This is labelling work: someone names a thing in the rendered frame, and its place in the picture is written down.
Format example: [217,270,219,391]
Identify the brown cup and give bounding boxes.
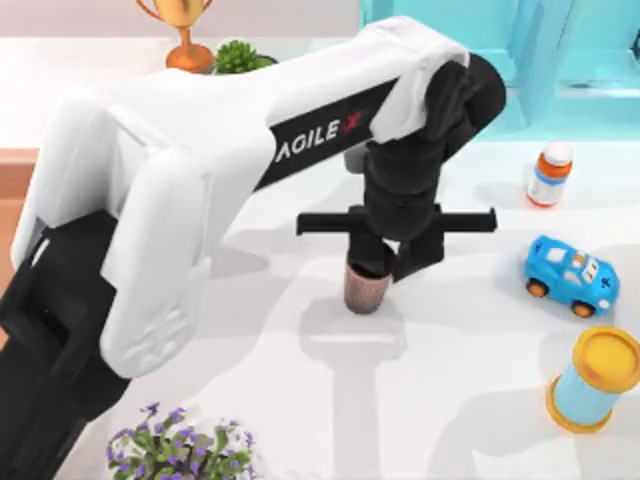
[343,263,391,317]

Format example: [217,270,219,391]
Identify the orange and white bottle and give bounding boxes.
[525,141,574,209]

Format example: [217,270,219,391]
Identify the blue toy car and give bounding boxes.
[522,234,622,319]

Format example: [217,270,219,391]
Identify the light blue rack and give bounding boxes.
[358,0,640,147]

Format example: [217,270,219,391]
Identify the blue and yellow can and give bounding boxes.
[545,325,640,434]

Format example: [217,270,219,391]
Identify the green potted plant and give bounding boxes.
[213,40,279,77]

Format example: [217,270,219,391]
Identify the purple flower plant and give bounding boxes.
[105,401,259,480]

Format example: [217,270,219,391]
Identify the gold trophy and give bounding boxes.
[135,0,216,72]

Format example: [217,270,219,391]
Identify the salmon-coloured box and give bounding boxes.
[0,147,42,262]

